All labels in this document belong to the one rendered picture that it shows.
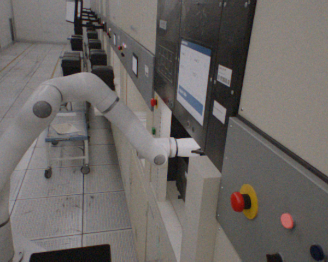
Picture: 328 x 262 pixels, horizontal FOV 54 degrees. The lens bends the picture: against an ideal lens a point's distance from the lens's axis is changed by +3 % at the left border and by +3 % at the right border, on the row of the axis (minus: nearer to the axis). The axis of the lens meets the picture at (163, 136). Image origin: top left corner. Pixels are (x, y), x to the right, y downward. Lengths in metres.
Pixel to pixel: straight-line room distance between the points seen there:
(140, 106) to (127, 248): 1.26
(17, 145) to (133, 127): 0.41
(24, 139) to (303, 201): 0.96
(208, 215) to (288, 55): 0.45
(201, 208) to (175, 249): 0.57
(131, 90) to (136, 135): 1.78
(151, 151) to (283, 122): 0.69
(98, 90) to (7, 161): 0.41
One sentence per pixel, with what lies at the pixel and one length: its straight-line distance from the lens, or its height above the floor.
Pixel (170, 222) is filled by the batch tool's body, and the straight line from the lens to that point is 1.50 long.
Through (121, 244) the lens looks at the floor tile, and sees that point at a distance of 2.71.
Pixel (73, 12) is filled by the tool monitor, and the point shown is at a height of 1.63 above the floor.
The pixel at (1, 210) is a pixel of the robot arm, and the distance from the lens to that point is 1.42.
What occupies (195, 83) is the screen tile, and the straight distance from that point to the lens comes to 0.97.
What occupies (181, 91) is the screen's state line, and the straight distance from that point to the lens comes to 1.10.
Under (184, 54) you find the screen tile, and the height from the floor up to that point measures 1.64.
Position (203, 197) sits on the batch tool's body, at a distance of 0.81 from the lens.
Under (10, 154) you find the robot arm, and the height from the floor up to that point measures 1.25.
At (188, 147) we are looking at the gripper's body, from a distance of 1.30.
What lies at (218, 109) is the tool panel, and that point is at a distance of 0.80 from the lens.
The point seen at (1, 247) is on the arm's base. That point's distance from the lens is 1.50.
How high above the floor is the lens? 1.78
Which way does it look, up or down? 22 degrees down
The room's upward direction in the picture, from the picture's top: 3 degrees clockwise
